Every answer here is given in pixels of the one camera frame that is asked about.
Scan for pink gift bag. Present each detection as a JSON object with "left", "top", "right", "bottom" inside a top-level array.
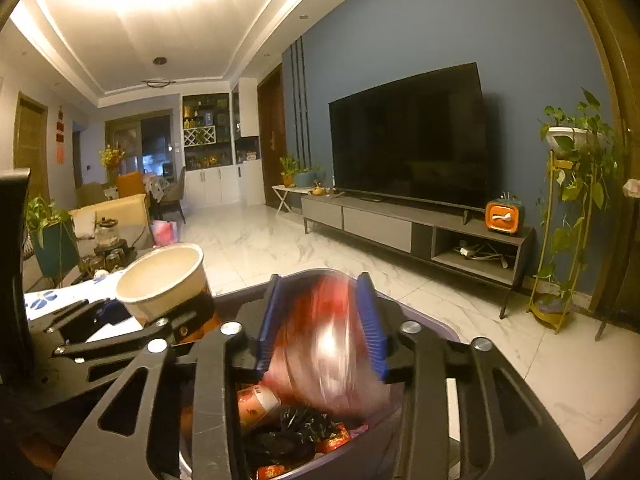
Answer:
[{"left": 151, "top": 219, "right": 180, "bottom": 247}]

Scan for orange retro speaker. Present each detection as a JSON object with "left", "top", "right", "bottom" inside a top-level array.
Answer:
[{"left": 485, "top": 195, "right": 525, "bottom": 235}]

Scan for glass coffee table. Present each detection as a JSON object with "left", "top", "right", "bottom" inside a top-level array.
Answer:
[{"left": 75, "top": 240, "right": 153, "bottom": 281}]

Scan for glass balcony door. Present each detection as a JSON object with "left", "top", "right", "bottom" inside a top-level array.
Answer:
[{"left": 105, "top": 110, "right": 182, "bottom": 186}]

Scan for dining table with cloth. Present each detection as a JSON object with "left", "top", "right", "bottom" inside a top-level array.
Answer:
[{"left": 142, "top": 172, "right": 166, "bottom": 203}]

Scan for small white folding table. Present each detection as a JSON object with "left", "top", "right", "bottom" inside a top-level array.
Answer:
[{"left": 271, "top": 184, "right": 306, "bottom": 216}]

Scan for red and white snack bag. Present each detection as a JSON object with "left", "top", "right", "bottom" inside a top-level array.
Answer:
[{"left": 265, "top": 274, "right": 396, "bottom": 423}]

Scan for plant in teal planter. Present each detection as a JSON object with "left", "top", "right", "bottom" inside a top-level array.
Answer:
[{"left": 25, "top": 196, "right": 81, "bottom": 288}]

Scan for white display cabinet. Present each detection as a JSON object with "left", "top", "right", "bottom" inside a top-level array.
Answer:
[{"left": 180, "top": 79, "right": 266, "bottom": 208}]

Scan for grey dining chair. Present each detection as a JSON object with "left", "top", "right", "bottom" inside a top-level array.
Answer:
[{"left": 159, "top": 166, "right": 188, "bottom": 223}]

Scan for dark wooden door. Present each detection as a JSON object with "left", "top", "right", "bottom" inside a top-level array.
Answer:
[{"left": 257, "top": 63, "right": 290, "bottom": 208}]

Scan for plant in orange pot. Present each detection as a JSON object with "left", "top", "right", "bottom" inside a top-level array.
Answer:
[{"left": 279, "top": 155, "right": 300, "bottom": 188}]

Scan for light wooden door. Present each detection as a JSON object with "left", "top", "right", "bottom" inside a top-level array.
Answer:
[{"left": 14, "top": 92, "right": 49, "bottom": 201}]

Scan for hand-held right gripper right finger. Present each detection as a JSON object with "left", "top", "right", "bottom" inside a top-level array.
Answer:
[{"left": 356, "top": 272, "right": 586, "bottom": 480}]

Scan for large black television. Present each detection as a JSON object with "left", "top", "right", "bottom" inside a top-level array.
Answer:
[{"left": 328, "top": 62, "right": 491, "bottom": 211}]

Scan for trailing plant in white pot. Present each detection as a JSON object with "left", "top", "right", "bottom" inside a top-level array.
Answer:
[{"left": 532, "top": 87, "right": 626, "bottom": 306}]

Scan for grey plastic bin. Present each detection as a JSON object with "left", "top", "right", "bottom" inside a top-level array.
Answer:
[{"left": 177, "top": 269, "right": 468, "bottom": 480}]

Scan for glass jar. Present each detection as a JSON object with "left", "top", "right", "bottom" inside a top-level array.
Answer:
[{"left": 94, "top": 216, "right": 121, "bottom": 251}]

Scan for yellow armchair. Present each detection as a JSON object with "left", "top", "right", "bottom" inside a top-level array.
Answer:
[{"left": 70, "top": 194, "right": 151, "bottom": 253}]

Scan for beige paper cup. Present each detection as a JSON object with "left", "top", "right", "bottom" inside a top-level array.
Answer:
[{"left": 116, "top": 242, "right": 213, "bottom": 326}]

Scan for black plastic bag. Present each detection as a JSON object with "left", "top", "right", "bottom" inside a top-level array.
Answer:
[{"left": 245, "top": 405, "right": 341, "bottom": 468}]

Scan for brown wooden door frame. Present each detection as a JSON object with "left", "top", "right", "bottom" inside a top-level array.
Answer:
[{"left": 562, "top": 0, "right": 640, "bottom": 343}]

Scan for blue floral blanket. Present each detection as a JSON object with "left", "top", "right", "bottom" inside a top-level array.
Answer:
[{"left": 22, "top": 272, "right": 143, "bottom": 346}]

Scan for red wall decorations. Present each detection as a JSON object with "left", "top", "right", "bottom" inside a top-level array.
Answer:
[{"left": 54, "top": 105, "right": 67, "bottom": 165}]

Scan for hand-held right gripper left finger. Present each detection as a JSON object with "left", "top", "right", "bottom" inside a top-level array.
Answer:
[{"left": 52, "top": 272, "right": 281, "bottom": 480}]

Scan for grey television cabinet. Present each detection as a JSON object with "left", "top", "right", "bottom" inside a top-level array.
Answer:
[{"left": 301, "top": 192, "right": 536, "bottom": 320}]

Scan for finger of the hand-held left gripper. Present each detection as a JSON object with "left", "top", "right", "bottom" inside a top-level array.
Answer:
[
  {"left": 30, "top": 301, "right": 123, "bottom": 343},
  {"left": 32, "top": 310, "right": 201, "bottom": 408}
]

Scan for red paper cup white inside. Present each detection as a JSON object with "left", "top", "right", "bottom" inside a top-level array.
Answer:
[{"left": 237, "top": 385, "right": 283, "bottom": 433}]

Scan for yellow flower bouquet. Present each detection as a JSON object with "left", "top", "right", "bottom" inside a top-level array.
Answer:
[{"left": 99, "top": 144, "right": 126, "bottom": 171}]

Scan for orange dining chair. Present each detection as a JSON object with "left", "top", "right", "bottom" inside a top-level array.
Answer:
[{"left": 116, "top": 171, "right": 146, "bottom": 200}]

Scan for cables in cabinet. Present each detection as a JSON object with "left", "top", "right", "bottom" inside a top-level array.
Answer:
[{"left": 452, "top": 242, "right": 516, "bottom": 268}]

